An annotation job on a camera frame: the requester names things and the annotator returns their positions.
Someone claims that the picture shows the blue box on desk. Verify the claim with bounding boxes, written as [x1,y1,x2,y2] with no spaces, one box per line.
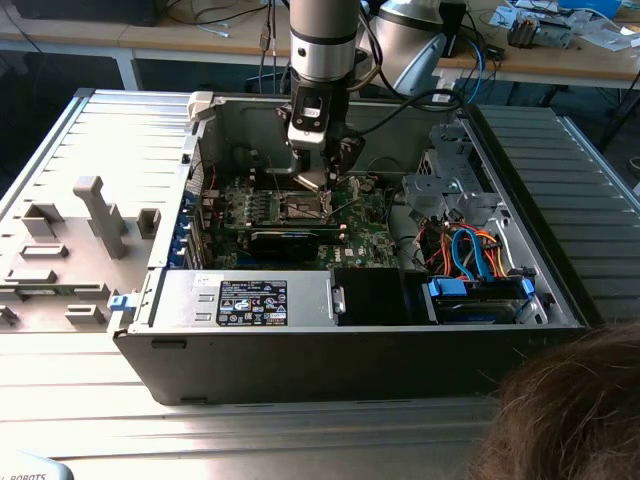
[558,0,624,16]

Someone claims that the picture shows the CPU cooler on desk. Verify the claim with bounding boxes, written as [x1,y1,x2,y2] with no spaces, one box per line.
[506,12,542,50]

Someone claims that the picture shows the silver drive on desk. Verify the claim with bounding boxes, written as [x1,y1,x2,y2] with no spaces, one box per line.
[537,18,575,50]

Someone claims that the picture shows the wooden desk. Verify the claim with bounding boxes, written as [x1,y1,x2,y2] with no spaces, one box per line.
[0,0,640,92]

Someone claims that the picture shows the green motherboard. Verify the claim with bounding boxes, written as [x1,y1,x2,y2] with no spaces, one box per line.
[199,172,401,271]

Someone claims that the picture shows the thin black wire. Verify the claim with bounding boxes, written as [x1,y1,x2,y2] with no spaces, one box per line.
[366,156,419,214]

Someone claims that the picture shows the black plastic shroud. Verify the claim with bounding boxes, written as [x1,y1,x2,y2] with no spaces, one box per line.
[329,267,426,327]

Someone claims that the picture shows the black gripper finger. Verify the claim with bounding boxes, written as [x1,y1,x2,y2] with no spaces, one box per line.
[323,129,367,189]
[273,102,308,177]

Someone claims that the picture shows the beige case latch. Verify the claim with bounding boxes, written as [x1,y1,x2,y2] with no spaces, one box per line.
[187,91,227,124]

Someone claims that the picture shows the installed RAM stick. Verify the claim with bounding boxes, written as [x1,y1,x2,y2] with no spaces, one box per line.
[223,221,342,235]

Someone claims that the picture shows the blue card retainer clips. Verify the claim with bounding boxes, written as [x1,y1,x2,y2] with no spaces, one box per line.
[168,191,196,269]

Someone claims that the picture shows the hard disk in blue carrier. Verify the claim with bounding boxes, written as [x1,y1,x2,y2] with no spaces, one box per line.
[421,276,537,326]

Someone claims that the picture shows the black monitor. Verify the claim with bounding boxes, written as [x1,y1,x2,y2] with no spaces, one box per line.
[9,0,164,27]

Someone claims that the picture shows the metal disk bay cage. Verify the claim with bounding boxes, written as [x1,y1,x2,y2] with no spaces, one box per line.
[401,121,507,227]

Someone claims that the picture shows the metal socket cover frame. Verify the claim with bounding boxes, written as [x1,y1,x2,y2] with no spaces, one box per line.
[324,177,364,221]

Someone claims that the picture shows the orange wire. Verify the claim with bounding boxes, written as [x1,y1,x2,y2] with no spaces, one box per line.
[422,224,454,275]
[474,228,509,277]

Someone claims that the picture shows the silver power supply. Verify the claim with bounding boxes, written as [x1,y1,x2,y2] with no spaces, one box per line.
[148,269,336,330]

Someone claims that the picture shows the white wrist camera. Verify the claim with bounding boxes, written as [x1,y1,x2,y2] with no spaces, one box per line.
[286,94,335,151]

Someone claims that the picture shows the black open PC case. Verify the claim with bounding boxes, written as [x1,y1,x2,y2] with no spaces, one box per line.
[112,92,609,407]

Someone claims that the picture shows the black graphics card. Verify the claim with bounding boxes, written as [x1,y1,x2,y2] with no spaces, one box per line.
[248,228,321,262]

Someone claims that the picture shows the thin metal locking lever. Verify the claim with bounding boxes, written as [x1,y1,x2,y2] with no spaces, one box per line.
[266,153,281,194]

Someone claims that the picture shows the black box on desk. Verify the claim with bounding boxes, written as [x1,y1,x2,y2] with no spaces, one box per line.
[438,0,469,59]

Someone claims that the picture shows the metal CPU socket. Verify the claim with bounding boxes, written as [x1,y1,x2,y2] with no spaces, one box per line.
[276,188,336,225]

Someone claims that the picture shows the blue flat wire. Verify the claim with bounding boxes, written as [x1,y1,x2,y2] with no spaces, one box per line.
[449,224,501,282]

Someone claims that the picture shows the person's brown-haired head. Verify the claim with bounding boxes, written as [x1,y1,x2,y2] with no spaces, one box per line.
[467,322,640,480]

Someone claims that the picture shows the CPU with silver top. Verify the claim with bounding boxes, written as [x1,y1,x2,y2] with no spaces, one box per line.
[291,168,327,192]

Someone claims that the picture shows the grey parts rack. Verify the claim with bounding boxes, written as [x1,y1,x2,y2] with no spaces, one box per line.
[0,174,166,335]

